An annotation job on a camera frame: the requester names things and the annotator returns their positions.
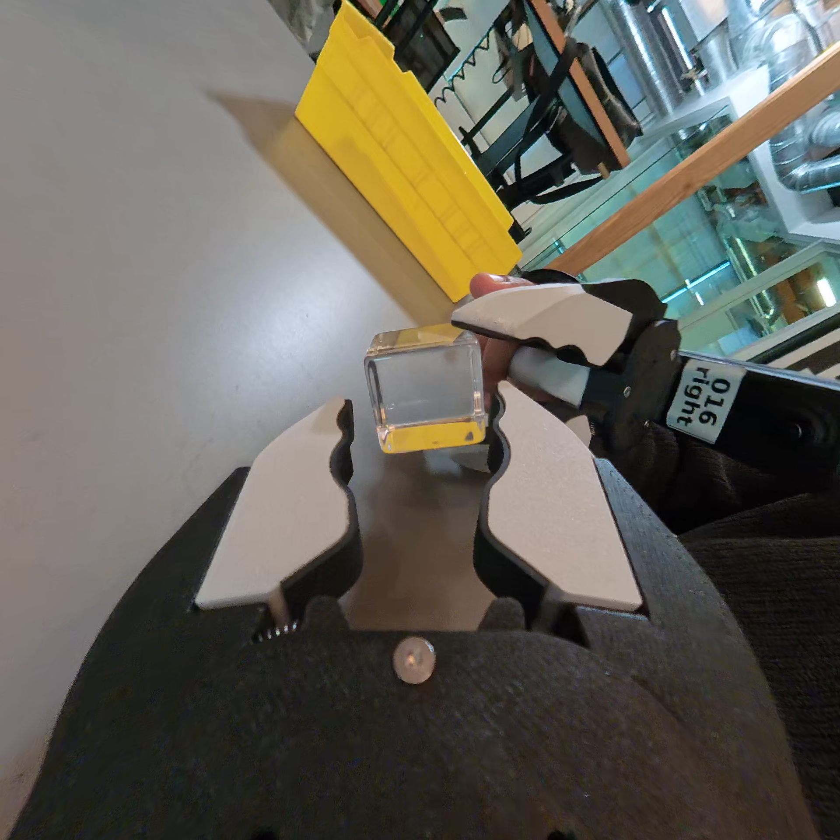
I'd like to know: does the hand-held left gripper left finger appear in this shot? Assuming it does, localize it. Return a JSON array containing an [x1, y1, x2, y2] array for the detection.
[[195, 397, 364, 611]]

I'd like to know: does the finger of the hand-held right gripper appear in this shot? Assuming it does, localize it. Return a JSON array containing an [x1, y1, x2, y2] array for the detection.
[[507, 345, 595, 409], [451, 278, 667, 367]]

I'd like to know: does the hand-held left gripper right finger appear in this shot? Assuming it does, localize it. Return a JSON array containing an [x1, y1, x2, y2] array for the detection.
[[472, 381, 645, 618]]

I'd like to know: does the clear acrylic cube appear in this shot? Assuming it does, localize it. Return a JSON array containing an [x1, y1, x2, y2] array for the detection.
[[364, 326, 488, 455]]

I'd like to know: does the yellow storage bin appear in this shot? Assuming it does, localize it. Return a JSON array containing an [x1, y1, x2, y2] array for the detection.
[[294, 0, 524, 304]]

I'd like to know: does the person's right forearm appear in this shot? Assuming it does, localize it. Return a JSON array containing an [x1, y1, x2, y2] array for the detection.
[[591, 420, 840, 546]]

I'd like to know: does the person's right hand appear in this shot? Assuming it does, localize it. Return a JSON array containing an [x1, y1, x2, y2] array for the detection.
[[469, 272, 565, 404]]

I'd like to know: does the wooden beam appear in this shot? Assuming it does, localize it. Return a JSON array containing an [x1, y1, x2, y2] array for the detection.
[[546, 41, 840, 277]]

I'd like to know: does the wood-topped black frame table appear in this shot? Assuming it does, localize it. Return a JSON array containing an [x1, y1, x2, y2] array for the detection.
[[459, 0, 644, 204]]

